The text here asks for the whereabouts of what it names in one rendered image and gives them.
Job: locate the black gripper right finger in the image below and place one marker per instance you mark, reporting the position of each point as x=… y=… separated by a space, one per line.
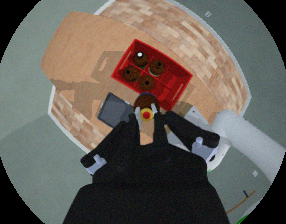
x=202 y=142

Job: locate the red plastic crate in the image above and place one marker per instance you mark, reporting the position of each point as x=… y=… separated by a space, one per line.
x=173 y=79

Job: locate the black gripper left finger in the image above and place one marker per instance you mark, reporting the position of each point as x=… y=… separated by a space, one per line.
x=109 y=146

